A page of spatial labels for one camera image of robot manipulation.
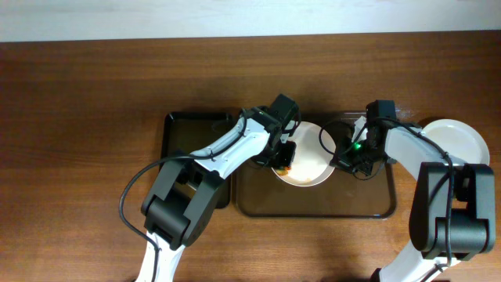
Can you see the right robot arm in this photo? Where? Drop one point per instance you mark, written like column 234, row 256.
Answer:
column 453, row 216

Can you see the brown tray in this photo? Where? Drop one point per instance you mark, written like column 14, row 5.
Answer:
column 260, row 193

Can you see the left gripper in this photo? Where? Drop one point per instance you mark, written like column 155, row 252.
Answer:
column 284, row 157

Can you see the green yellow sponge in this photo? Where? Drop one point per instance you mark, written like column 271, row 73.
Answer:
column 282, row 170

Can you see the black tray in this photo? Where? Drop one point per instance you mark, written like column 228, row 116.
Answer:
column 189, row 131

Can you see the white pinkish plate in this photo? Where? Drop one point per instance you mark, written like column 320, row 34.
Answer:
column 311, row 164

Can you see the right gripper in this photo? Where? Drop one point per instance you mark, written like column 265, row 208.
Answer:
column 348, row 164

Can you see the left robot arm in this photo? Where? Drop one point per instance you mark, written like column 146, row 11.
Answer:
column 186, row 191

